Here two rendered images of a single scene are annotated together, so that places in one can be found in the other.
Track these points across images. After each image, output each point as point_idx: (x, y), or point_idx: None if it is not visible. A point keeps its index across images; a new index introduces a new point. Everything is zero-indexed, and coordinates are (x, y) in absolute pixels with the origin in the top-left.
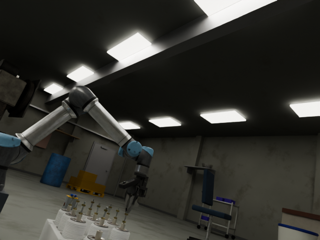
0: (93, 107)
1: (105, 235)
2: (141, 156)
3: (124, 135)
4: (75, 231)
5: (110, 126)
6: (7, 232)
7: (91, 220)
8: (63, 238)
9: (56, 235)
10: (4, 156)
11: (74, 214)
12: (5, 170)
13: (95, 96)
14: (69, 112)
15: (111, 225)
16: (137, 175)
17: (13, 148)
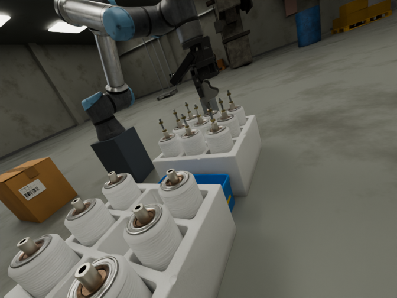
0: (68, 15)
1: (191, 145)
2: (166, 13)
3: (98, 16)
4: (163, 150)
5: (87, 21)
6: None
7: (194, 126)
8: (157, 159)
9: (159, 154)
10: (94, 115)
11: (179, 125)
12: (106, 122)
13: None
14: (98, 35)
15: (217, 123)
16: (183, 49)
17: (93, 106)
